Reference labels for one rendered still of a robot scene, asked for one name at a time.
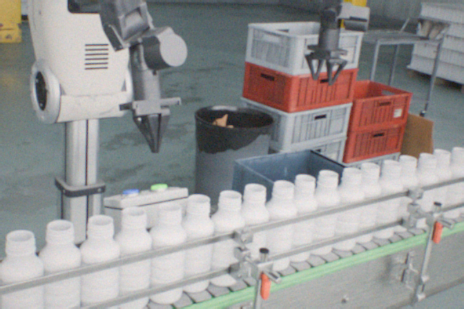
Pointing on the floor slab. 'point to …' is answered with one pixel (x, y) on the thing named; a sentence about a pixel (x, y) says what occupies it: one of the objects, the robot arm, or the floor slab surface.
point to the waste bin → (226, 145)
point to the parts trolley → (396, 56)
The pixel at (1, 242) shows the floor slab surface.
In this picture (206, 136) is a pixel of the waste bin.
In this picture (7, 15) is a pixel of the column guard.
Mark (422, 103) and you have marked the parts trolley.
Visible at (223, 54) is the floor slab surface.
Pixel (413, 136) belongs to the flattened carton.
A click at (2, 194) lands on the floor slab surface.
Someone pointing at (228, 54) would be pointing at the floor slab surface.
